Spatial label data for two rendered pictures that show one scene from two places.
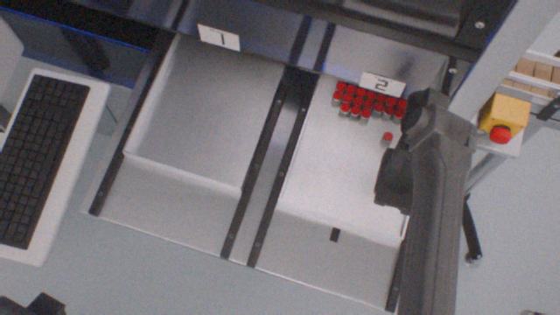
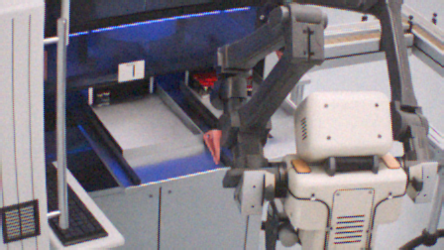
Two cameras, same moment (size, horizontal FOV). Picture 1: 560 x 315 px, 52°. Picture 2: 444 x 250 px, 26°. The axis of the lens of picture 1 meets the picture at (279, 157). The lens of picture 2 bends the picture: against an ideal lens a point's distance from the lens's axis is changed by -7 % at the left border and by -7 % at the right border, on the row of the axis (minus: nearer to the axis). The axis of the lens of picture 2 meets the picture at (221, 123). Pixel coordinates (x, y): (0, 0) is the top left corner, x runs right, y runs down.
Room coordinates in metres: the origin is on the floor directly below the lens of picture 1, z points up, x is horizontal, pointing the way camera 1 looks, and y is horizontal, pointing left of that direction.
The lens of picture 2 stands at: (-1.48, 1.89, 2.41)
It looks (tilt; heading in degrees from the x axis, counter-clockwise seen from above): 30 degrees down; 314
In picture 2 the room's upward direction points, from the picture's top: 5 degrees clockwise
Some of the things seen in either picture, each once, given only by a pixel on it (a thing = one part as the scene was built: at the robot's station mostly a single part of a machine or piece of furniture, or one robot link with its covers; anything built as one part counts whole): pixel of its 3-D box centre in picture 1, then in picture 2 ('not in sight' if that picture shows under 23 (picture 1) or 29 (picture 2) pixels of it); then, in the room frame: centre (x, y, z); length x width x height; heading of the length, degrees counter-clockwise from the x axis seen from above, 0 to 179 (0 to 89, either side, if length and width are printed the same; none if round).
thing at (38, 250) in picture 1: (22, 157); (49, 209); (0.44, 0.59, 0.79); 0.45 x 0.28 x 0.03; 168
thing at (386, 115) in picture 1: (372, 109); (227, 86); (0.53, -0.20, 0.90); 0.18 x 0.02 x 0.05; 73
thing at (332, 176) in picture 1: (360, 147); (239, 101); (0.44, -0.17, 0.90); 0.34 x 0.26 x 0.04; 163
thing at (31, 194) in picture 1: (30, 156); (57, 200); (0.43, 0.56, 0.82); 0.40 x 0.14 x 0.02; 168
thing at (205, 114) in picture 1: (210, 101); (141, 119); (0.54, 0.15, 0.90); 0.34 x 0.26 x 0.04; 163
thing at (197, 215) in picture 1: (274, 157); (200, 128); (0.42, 0.01, 0.87); 0.70 x 0.48 x 0.02; 73
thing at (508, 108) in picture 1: (504, 113); not in sight; (0.49, -0.45, 0.99); 0.08 x 0.07 x 0.07; 163
